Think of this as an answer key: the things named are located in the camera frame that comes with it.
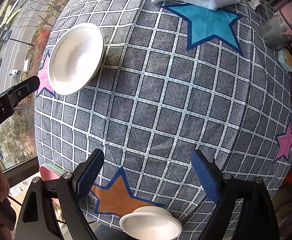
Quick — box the pink square plate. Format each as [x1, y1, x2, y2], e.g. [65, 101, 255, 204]
[40, 166, 61, 205]

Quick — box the pink and silver tumbler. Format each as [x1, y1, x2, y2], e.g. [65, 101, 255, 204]
[258, 4, 292, 51]

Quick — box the white paper bowl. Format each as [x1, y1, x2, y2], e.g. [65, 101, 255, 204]
[47, 22, 105, 95]
[119, 206, 183, 239]

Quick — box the small teal packet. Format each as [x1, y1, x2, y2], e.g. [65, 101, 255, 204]
[277, 47, 292, 73]

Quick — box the green square plate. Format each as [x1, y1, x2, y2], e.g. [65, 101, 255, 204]
[42, 164, 70, 178]

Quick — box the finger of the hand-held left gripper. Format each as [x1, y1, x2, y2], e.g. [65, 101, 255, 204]
[7, 76, 40, 103]

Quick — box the checked tablecloth with stars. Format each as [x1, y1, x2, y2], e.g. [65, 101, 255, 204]
[34, 0, 292, 238]

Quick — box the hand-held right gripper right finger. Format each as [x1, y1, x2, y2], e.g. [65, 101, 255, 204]
[191, 149, 280, 240]

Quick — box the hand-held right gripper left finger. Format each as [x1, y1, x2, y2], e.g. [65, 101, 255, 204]
[15, 149, 104, 240]

